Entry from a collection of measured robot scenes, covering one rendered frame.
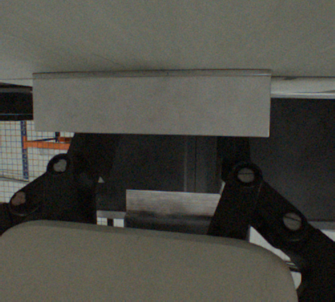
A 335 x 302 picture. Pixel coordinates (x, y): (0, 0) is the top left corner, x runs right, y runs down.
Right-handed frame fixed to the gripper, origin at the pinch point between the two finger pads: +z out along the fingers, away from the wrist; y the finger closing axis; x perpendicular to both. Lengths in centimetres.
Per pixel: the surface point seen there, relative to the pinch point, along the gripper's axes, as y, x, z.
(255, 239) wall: 85, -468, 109
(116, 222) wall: -192, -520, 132
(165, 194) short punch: -1.1, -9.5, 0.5
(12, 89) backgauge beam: -34.8, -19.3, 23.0
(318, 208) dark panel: 33, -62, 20
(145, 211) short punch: -2.8, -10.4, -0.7
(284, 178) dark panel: 23, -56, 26
